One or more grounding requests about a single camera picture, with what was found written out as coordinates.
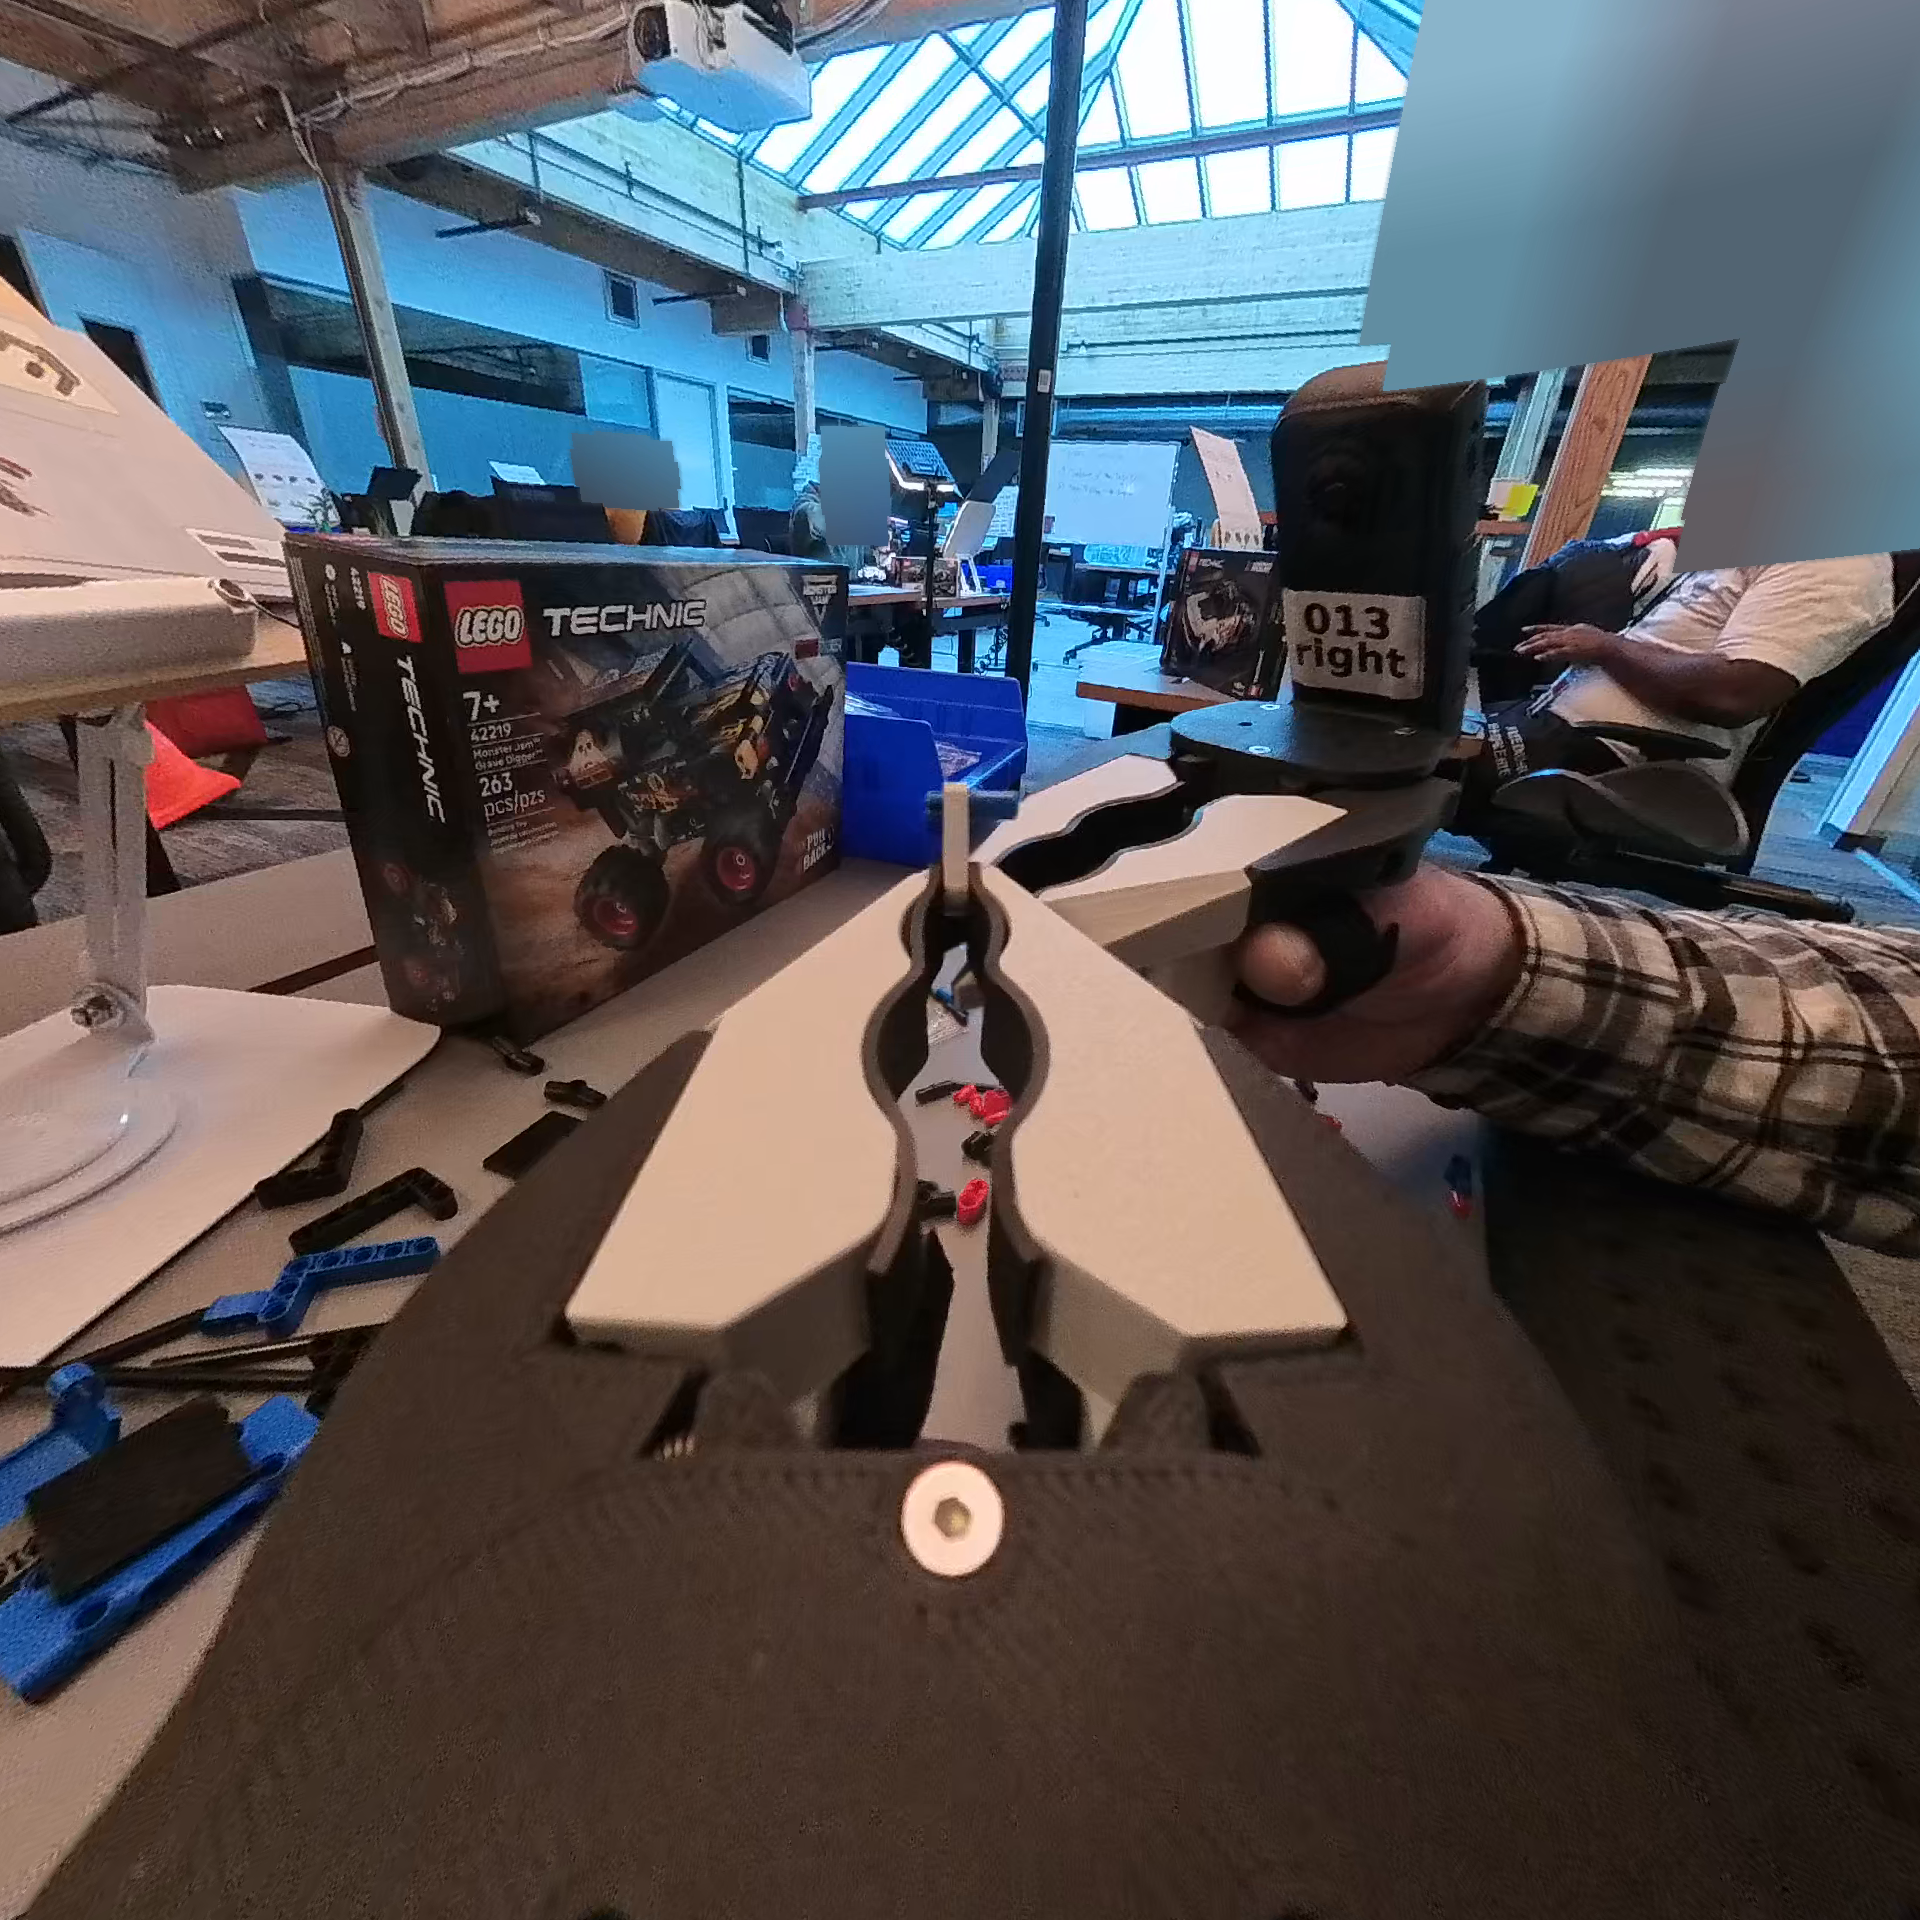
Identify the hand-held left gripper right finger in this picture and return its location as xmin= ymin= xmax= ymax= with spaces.
xmin=966 ymin=867 xmax=1354 ymax=1450

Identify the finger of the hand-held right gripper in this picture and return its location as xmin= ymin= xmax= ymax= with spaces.
xmin=966 ymin=752 xmax=1190 ymax=887
xmin=1035 ymin=795 xmax=1354 ymax=1029

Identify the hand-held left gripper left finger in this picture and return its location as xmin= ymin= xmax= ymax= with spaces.
xmin=565 ymin=871 xmax=962 ymax=1450

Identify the pile of small mixed bricks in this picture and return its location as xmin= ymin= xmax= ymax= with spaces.
xmin=909 ymin=959 xmax=1482 ymax=1226

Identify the person's right forearm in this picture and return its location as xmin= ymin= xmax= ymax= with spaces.
xmin=1410 ymin=877 xmax=1920 ymax=1264

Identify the grey desk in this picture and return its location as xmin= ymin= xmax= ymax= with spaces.
xmin=0 ymin=838 xmax=1502 ymax=1920

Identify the person's right hand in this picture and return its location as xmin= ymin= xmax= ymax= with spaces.
xmin=1224 ymin=867 xmax=1530 ymax=1088

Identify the blue plastic bin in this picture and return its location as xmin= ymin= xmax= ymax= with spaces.
xmin=838 ymin=661 xmax=1033 ymax=872

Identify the dark printed box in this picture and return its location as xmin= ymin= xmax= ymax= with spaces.
xmin=1158 ymin=544 xmax=1289 ymax=703

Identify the whiteboard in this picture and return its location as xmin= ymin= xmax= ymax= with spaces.
xmin=1043 ymin=438 xmax=1184 ymax=554

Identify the black angled beam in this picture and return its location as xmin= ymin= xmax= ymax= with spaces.
xmin=288 ymin=1171 xmax=461 ymax=1259

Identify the blue angled beam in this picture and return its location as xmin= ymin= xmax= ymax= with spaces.
xmin=198 ymin=1235 xmax=443 ymax=1341

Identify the black bent connector beam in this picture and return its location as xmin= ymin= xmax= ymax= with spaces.
xmin=256 ymin=1107 xmax=368 ymax=1214

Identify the black chair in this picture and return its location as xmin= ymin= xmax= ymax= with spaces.
xmin=1462 ymin=598 xmax=1920 ymax=928

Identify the toy truck set box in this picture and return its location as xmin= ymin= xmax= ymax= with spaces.
xmin=281 ymin=533 xmax=853 ymax=1032

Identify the white book stand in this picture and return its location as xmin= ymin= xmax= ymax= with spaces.
xmin=0 ymin=576 xmax=449 ymax=1368

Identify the black perforated panel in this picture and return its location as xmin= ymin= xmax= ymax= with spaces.
xmin=1476 ymin=1141 xmax=1920 ymax=1920

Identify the orange plastic object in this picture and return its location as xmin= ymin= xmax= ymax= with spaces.
xmin=145 ymin=724 xmax=244 ymax=831

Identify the blue and black brick assembly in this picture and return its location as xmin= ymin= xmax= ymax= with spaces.
xmin=0 ymin=1363 xmax=323 ymax=1704

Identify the white ceiling projector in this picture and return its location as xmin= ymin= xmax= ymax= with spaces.
xmin=630 ymin=0 xmax=817 ymax=138

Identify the open instruction booklet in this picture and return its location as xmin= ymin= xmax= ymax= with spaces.
xmin=0 ymin=276 xmax=297 ymax=605

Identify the black metal post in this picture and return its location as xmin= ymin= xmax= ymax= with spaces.
xmin=1009 ymin=0 xmax=1093 ymax=694

